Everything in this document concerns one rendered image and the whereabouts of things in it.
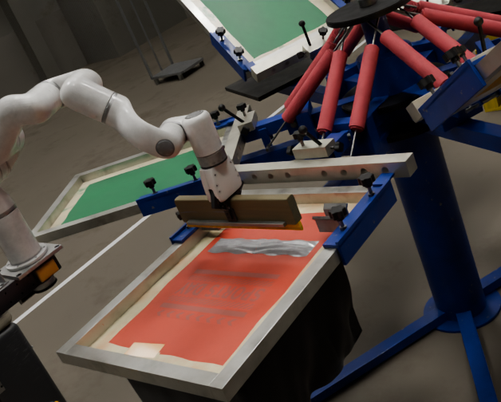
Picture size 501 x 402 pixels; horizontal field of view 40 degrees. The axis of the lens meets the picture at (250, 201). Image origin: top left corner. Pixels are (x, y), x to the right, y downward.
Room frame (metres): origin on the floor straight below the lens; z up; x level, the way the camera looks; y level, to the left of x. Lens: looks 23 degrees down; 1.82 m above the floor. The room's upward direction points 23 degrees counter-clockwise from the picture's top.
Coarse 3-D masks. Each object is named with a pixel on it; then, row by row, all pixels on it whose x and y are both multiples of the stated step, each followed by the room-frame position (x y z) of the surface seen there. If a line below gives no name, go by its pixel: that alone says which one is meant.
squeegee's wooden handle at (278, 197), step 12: (180, 204) 1.82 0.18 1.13; (192, 204) 1.78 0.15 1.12; (204, 204) 1.75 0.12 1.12; (240, 204) 1.66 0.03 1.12; (252, 204) 1.63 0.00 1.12; (264, 204) 1.60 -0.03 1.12; (276, 204) 1.57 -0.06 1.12; (288, 204) 1.54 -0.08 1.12; (192, 216) 1.80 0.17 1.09; (204, 216) 1.77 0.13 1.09; (216, 216) 1.73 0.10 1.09; (240, 216) 1.67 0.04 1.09; (252, 216) 1.64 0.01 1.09; (264, 216) 1.61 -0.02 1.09; (276, 216) 1.58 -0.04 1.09; (288, 216) 1.55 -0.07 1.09; (300, 216) 1.56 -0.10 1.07
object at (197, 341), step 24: (288, 240) 1.69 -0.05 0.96; (312, 240) 1.63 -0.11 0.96; (264, 264) 1.62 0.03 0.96; (288, 264) 1.57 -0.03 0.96; (288, 288) 1.46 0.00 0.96; (264, 312) 1.40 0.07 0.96; (192, 336) 1.43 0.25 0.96; (216, 336) 1.39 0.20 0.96; (240, 336) 1.35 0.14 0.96; (192, 360) 1.33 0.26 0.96; (216, 360) 1.30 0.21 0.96
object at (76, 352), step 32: (256, 192) 2.01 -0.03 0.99; (288, 192) 1.91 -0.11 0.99; (320, 192) 1.82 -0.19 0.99; (352, 192) 1.74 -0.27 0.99; (160, 256) 1.85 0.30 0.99; (320, 256) 1.48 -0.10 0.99; (128, 288) 1.73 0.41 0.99; (96, 320) 1.63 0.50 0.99; (288, 320) 1.31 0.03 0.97; (64, 352) 1.54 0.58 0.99; (96, 352) 1.48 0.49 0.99; (256, 352) 1.23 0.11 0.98; (160, 384) 1.29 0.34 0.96; (192, 384) 1.21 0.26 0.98; (224, 384) 1.15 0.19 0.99
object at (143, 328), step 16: (208, 256) 1.79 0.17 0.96; (224, 256) 1.75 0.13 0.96; (240, 256) 1.71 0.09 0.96; (192, 272) 1.74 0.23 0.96; (176, 288) 1.69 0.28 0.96; (160, 304) 1.64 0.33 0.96; (144, 320) 1.59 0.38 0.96; (160, 320) 1.56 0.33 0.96; (176, 320) 1.53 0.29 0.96; (128, 336) 1.55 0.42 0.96; (144, 336) 1.52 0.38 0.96; (160, 336) 1.49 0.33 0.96; (160, 352) 1.42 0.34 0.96
